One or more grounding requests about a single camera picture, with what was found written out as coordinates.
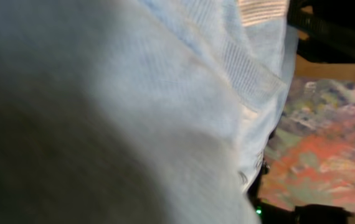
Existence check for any colourful patterned floor mat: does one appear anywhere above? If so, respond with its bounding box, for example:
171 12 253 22
260 78 355 212

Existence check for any light blue t-shirt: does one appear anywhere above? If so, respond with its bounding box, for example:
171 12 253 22
0 0 297 224

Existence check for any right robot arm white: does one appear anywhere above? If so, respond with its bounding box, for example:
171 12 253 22
240 1 355 223

